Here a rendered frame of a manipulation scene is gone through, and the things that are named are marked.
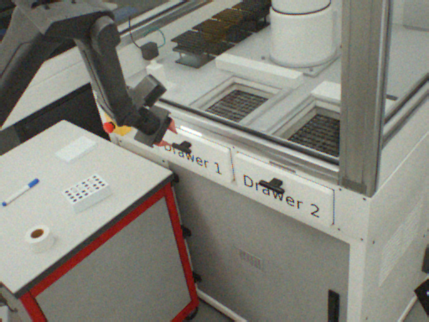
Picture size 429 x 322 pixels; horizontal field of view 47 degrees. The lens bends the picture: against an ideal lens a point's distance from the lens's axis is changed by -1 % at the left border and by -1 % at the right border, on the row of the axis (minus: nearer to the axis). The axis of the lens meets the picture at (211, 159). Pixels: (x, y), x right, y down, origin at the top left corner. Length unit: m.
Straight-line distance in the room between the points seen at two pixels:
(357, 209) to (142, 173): 0.72
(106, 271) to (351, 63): 0.97
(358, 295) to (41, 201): 0.97
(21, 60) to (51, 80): 1.31
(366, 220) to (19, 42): 0.82
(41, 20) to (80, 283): 0.97
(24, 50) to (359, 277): 0.97
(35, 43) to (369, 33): 0.56
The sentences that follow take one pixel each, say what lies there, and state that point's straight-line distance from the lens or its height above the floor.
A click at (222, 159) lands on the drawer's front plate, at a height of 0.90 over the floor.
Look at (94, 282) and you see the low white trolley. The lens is 1.56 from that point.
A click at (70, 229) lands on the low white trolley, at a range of 1.47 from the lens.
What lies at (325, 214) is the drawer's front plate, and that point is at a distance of 1.21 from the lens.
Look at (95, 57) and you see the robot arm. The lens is 0.85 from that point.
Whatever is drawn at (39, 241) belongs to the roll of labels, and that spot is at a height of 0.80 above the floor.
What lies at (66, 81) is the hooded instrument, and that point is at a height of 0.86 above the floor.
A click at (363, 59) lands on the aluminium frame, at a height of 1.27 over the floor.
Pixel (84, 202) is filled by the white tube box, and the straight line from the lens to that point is 1.51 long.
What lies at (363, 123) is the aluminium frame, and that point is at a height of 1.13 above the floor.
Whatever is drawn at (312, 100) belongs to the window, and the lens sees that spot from 1.09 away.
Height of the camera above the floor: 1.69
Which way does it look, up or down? 36 degrees down
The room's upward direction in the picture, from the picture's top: 10 degrees counter-clockwise
